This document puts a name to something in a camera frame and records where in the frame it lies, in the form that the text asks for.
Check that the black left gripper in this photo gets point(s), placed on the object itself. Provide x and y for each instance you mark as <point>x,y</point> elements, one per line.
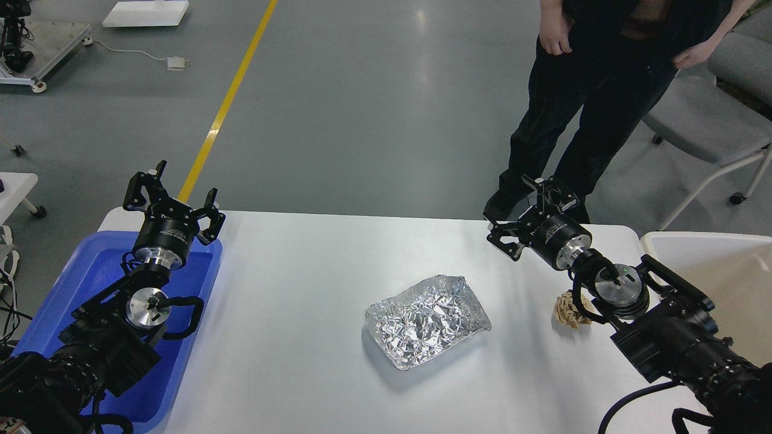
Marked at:
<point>169,227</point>

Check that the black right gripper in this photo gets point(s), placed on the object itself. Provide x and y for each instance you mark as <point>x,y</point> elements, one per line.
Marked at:
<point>558,240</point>

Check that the aluminium foil tray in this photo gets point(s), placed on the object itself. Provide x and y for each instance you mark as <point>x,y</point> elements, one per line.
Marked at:
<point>426,320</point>

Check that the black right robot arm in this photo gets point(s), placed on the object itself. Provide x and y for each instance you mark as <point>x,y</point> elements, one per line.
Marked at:
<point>662,322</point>

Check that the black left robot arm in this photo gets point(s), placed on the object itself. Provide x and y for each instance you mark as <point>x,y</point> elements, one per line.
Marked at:
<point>111,344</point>

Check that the person's right hand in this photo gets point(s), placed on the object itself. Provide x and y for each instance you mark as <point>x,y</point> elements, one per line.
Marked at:
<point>554,29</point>

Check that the person's left hand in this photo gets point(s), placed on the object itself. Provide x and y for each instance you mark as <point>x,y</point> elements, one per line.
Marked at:
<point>694,55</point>

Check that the crumpled brown paper ball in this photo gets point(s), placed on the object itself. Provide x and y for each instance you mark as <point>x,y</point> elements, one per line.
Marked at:
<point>566,312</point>

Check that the person in dark clothes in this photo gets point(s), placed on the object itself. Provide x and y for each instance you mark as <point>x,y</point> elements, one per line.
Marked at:
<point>619,68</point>

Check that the white side table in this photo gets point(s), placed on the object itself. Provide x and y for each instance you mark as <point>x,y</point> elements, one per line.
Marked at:
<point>16,187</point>

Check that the white flat board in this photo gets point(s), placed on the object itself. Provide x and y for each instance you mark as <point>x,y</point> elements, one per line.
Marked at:
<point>146,14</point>

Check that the blue plastic bin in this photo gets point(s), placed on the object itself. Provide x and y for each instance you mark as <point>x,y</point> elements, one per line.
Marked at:
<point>93,266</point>

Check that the grey wheeled platform cart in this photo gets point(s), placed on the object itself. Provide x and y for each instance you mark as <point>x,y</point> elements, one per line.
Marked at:
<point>32,49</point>

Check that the beige plastic bin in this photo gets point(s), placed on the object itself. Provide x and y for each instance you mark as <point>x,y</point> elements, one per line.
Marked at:
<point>734,271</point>

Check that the grey office chair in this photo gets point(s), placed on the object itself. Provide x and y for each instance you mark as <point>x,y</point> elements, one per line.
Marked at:
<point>700,119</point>

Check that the white power adapter with cable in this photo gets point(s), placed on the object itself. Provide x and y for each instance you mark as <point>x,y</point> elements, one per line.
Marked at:
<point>171,63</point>

